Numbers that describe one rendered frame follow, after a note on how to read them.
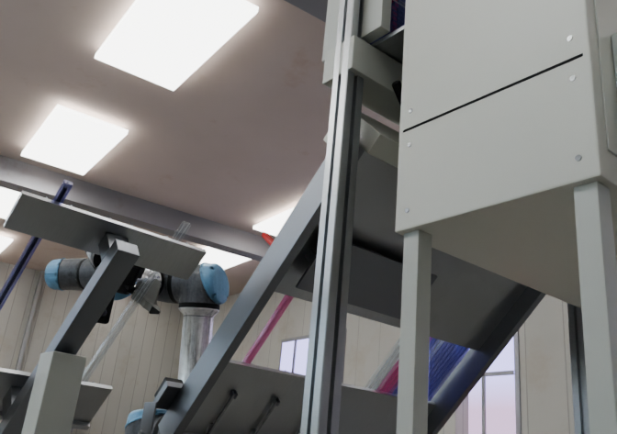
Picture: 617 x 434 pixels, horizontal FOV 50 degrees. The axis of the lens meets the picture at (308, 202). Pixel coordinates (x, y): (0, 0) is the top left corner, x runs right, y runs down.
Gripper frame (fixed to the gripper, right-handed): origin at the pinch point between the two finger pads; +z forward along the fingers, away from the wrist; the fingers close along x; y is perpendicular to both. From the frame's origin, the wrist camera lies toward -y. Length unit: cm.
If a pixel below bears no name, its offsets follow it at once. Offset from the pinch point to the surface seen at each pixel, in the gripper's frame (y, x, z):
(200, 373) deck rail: -6.3, 15.7, 8.2
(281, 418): -14.2, 41.8, 6.3
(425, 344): 27, 17, 52
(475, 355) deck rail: 14, 83, 13
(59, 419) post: -14.9, -10.5, 16.0
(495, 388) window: -89, 479, -232
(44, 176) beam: -118, 126, -563
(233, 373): -5.3, 23.4, 7.5
